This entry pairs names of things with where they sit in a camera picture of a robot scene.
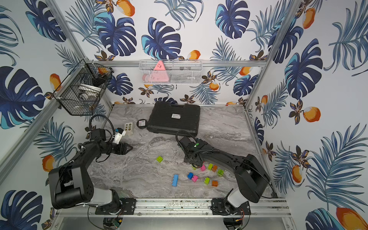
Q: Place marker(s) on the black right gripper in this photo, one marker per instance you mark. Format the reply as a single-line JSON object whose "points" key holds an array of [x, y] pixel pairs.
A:
{"points": [[186, 160]]}

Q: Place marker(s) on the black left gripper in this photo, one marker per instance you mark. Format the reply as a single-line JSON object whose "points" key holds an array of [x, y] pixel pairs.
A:
{"points": [[119, 148]]}

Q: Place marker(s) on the lime green lego brick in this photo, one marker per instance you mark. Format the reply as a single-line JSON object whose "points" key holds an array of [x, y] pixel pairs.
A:
{"points": [[159, 159]]}

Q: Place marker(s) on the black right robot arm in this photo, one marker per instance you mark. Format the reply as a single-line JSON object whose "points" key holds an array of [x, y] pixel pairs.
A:
{"points": [[252, 179]]}

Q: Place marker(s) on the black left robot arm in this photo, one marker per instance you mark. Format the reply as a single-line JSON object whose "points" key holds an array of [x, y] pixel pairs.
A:
{"points": [[70, 184]]}

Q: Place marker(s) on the small blue lego brick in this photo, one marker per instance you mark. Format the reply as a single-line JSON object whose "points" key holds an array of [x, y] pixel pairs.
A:
{"points": [[190, 176]]}

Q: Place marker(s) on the pink lego brick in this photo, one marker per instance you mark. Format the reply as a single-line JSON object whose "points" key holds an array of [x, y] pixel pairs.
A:
{"points": [[195, 178]]}

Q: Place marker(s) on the green lego brick front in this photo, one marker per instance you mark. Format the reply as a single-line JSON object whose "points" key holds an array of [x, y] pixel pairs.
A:
{"points": [[207, 180]]}

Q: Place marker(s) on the green lego brick right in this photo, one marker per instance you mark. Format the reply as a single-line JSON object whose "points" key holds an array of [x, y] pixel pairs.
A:
{"points": [[220, 172]]}

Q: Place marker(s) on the long blue lego brick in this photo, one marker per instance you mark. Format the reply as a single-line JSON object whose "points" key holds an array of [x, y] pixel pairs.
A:
{"points": [[175, 180]]}

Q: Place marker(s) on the white button control box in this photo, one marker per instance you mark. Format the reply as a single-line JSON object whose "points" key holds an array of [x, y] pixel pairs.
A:
{"points": [[128, 127]]}

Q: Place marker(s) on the black round tape roll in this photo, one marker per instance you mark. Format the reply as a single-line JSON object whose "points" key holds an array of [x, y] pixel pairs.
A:
{"points": [[142, 123]]}

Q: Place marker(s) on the black plastic tool case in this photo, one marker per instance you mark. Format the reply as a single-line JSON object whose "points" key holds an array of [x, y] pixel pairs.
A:
{"points": [[168, 118]]}

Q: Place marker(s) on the pink triangle object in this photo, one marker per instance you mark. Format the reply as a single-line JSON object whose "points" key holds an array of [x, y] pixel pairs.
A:
{"points": [[159, 73]]}

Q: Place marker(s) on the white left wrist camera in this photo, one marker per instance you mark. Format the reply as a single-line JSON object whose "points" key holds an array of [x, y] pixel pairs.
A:
{"points": [[119, 133]]}

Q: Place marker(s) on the black wire basket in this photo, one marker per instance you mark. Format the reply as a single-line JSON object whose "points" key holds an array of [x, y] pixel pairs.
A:
{"points": [[84, 88]]}

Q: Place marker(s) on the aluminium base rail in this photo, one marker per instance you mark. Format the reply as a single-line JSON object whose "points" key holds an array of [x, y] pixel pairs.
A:
{"points": [[185, 208]]}

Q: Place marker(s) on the white wire shelf basket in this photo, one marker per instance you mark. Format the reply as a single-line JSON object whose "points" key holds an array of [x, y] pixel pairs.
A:
{"points": [[179, 71]]}

